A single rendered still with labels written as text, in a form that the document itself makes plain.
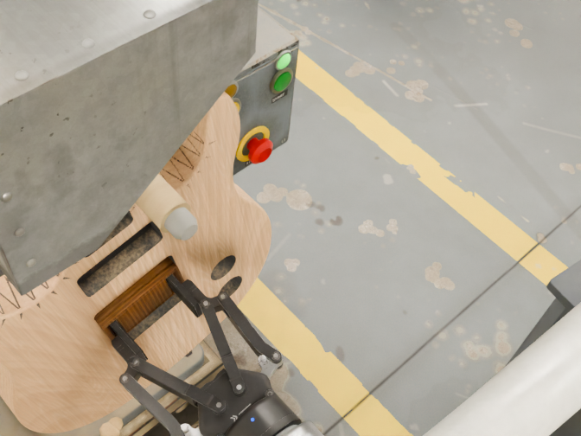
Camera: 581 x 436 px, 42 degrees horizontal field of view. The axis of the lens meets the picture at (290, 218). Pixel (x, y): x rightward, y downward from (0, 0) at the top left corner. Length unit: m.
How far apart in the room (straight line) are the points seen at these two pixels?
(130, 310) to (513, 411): 0.42
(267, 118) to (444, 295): 1.19
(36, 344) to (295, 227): 1.49
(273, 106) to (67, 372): 0.45
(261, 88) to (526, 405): 0.58
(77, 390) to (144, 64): 0.54
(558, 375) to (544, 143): 2.04
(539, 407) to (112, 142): 0.34
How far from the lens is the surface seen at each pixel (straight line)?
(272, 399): 0.74
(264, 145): 1.04
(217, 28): 0.41
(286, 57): 0.98
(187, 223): 0.63
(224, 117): 0.70
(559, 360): 0.59
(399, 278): 2.13
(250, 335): 0.78
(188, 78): 0.42
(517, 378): 0.58
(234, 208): 0.81
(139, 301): 0.81
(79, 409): 0.91
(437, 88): 2.64
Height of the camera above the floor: 1.77
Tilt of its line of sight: 54 degrees down
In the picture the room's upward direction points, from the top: 8 degrees clockwise
